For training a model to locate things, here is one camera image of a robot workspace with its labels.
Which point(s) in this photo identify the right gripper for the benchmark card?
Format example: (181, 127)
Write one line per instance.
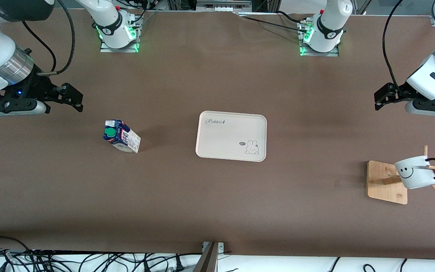
(39, 88)

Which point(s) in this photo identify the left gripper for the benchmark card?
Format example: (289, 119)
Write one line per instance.
(399, 93)

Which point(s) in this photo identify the blue white milk carton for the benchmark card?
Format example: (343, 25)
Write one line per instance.
(127, 138)

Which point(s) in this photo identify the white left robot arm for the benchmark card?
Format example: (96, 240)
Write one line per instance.
(329, 26)

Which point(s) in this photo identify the wooden mug tree rack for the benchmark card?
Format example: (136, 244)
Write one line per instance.
(385, 190)

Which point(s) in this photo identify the cream tray with rabbit print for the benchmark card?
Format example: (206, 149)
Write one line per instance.
(225, 136)

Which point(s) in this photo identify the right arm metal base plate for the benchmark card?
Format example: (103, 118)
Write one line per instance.
(121, 49)

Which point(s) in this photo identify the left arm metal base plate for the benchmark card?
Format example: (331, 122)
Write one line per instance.
(321, 54)

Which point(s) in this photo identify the grey metal camera post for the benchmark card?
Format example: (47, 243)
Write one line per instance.
(207, 262)

